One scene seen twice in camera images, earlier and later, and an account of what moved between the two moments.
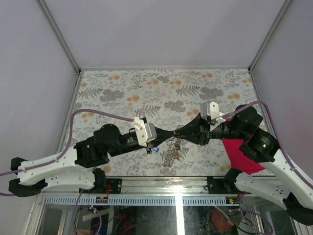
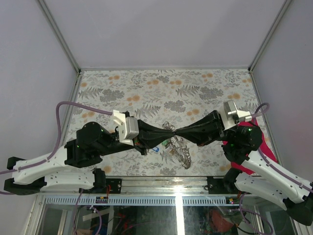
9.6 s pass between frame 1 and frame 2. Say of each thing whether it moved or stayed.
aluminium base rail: stayed
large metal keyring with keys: moved
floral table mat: stayed
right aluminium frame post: stayed
